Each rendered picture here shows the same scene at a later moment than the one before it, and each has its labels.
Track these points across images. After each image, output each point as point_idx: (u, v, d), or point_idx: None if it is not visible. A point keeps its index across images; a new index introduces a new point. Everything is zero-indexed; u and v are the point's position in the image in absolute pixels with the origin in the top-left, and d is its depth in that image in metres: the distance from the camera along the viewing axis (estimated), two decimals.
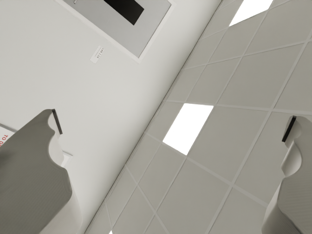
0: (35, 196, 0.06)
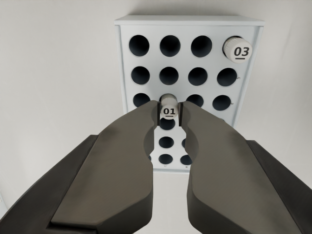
0: (122, 178, 0.06)
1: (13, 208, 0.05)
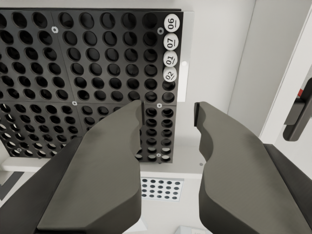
0: (109, 178, 0.06)
1: None
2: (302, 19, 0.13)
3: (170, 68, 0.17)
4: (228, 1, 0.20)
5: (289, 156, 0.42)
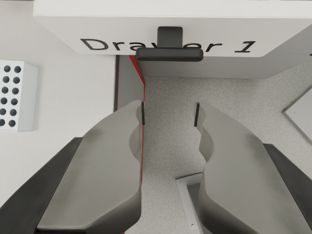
0: (109, 178, 0.06)
1: None
2: (256, 3, 0.19)
3: None
4: None
5: None
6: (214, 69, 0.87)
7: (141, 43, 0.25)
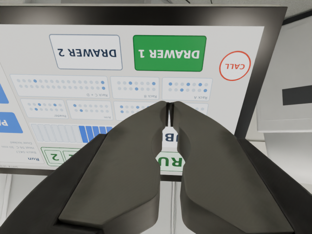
0: (129, 178, 0.06)
1: (22, 203, 0.05)
2: None
3: None
4: None
5: None
6: None
7: None
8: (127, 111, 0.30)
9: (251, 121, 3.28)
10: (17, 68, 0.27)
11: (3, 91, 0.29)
